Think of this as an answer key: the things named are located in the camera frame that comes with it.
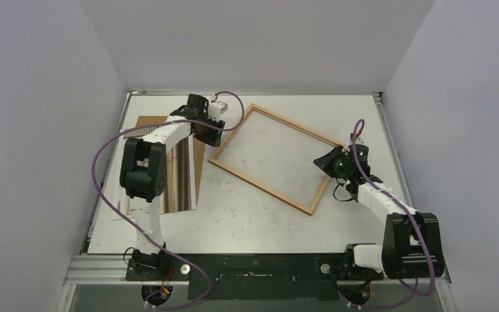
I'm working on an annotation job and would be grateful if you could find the wooden picture frame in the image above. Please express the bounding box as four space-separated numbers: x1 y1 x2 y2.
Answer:
209 104 342 216

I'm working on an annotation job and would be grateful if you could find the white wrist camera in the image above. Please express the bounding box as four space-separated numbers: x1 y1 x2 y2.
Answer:
208 101 228 122
348 133 365 149

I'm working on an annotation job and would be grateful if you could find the clear acrylic sheet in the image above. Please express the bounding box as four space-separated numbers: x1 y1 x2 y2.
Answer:
220 113 334 205

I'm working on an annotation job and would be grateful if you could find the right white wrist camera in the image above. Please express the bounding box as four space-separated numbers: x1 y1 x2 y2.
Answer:
348 133 365 149

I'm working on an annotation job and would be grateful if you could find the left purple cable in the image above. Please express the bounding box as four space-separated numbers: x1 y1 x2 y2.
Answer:
92 90 245 311

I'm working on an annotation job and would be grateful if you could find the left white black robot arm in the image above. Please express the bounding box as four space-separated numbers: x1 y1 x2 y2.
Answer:
119 94 227 280

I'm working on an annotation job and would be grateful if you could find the aluminium rail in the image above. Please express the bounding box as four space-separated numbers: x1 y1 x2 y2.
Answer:
63 253 453 286

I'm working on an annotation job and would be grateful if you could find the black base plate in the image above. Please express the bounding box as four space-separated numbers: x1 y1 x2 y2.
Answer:
125 253 383 301

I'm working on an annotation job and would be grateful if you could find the photo print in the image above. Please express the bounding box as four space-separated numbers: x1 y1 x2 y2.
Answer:
111 133 197 218

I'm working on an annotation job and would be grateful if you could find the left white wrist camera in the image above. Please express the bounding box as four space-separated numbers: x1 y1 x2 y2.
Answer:
208 101 228 122

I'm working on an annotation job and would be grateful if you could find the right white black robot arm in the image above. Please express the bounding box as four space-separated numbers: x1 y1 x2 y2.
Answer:
313 144 445 280

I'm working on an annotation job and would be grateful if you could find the brown backing board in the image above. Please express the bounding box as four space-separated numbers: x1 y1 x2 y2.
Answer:
136 116 205 202

